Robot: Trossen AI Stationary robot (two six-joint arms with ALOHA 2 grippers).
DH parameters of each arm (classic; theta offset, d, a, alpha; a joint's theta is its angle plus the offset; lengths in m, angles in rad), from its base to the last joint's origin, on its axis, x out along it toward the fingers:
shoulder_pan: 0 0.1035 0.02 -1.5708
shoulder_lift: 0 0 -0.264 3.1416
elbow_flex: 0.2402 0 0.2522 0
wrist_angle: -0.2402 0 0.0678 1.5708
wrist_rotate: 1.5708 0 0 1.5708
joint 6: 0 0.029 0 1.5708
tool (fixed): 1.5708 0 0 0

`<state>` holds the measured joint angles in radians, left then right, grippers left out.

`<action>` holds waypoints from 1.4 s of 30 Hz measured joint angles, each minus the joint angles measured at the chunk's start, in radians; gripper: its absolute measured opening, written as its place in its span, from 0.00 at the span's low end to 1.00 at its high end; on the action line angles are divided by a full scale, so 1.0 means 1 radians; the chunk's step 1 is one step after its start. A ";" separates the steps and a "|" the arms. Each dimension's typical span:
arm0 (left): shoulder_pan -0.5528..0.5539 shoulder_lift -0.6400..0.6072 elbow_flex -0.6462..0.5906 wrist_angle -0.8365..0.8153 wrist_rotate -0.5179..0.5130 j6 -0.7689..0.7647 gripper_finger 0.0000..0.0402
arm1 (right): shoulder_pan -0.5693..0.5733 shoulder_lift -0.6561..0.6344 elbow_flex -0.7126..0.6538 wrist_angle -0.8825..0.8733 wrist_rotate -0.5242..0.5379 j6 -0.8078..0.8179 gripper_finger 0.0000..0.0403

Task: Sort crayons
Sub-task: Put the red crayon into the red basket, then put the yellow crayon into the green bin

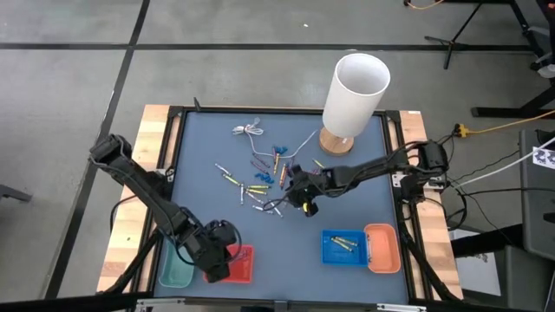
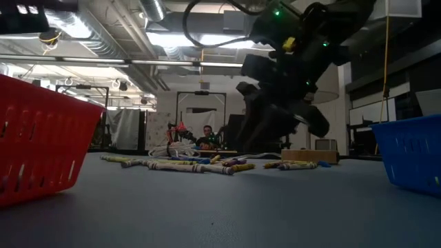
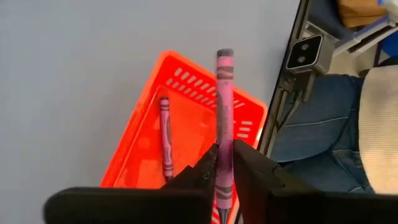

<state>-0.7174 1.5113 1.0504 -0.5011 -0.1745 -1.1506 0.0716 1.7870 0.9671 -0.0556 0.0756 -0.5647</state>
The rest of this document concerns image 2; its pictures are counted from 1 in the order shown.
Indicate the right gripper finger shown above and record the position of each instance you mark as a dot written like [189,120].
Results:
[315,122]
[262,124]

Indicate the yellow green crayon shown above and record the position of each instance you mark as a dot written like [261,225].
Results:
[115,158]

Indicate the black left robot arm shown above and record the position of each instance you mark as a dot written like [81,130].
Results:
[20,20]

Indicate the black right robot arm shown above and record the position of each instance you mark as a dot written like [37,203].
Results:
[344,20]

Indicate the grey speaker box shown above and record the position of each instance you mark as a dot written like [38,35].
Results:
[326,144]

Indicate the black cabinet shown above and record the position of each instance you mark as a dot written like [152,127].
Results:
[232,131]

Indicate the white lamp with wooden base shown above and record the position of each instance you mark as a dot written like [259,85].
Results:
[310,156]

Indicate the small blue crayon bit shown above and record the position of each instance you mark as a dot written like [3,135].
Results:
[324,164]

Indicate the robot with green lights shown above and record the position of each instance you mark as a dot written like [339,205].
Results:
[220,139]

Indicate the purple crayon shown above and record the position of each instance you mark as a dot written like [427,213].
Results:
[235,161]

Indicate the person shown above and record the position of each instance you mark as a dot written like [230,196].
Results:
[207,136]

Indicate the whiteboard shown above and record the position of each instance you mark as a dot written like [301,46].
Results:
[372,112]

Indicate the blue crayon pieces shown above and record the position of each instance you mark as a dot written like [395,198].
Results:
[201,160]

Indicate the grey ceiling box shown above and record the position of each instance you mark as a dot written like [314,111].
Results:
[234,22]

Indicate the blue grey table mat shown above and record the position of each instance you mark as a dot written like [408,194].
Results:
[220,213]

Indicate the blue plastic bin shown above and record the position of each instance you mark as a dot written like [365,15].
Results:
[413,155]

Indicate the grey curtain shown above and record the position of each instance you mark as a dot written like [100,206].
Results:
[125,129]

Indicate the long ceiling light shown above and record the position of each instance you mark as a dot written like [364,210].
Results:
[93,60]

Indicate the red plastic bin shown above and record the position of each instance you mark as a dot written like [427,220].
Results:
[41,144]

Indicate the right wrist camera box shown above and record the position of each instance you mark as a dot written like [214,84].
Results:
[272,24]

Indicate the black frame stand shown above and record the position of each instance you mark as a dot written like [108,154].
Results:
[201,93]

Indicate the silver ceiling duct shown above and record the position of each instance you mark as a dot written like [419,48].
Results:
[103,48]

